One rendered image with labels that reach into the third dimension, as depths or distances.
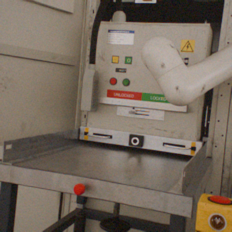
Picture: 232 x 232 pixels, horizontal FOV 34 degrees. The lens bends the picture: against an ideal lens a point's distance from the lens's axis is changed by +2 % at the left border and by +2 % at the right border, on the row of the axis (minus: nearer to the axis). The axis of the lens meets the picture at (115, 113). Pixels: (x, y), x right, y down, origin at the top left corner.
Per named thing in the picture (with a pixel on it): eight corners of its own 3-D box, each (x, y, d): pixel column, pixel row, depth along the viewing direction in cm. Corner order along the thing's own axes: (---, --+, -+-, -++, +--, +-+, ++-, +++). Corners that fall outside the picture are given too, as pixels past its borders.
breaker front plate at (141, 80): (194, 144, 151) (208, 25, 148) (85, 130, 166) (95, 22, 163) (194, 144, 152) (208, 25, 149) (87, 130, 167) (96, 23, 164)
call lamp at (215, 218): (226, 235, 71) (227, 217, 71) (206, 231, 72) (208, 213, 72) (226, 232, 73) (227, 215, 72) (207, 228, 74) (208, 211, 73)
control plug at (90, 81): (90, 111, 154) (93, 69, 153) (80, 110, 156) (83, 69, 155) (97, 111, 161) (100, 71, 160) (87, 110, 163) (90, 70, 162)
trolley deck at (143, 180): (191, 218, 98) (193, 195, 97) (-10, 179, 117) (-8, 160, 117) (212, 171, 162) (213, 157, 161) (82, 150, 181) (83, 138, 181)
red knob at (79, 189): (82, 197, 103) (83, 185, 102) (71, 194, 104) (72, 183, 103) (88, 193, 107) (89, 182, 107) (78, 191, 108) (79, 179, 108)
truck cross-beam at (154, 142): (200, 157, 150) (202, 142, 149) (78, 139, 167) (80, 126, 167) (202, 155, 155) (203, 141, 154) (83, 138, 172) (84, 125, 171)
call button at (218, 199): (229, 211, 74) (230, 202, 74) (208, 206, 75) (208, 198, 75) (230, 205, 78) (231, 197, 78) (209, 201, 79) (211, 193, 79)
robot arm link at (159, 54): (160, 25, 111) (130, 47, 114) (183, 60, 109) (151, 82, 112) (169, 33, 124) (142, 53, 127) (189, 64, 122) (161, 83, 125)
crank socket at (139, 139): (141, 147, 155) (142, 135, 155) (127, 145, 157) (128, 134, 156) (143, 146, 157) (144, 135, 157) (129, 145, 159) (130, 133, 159)
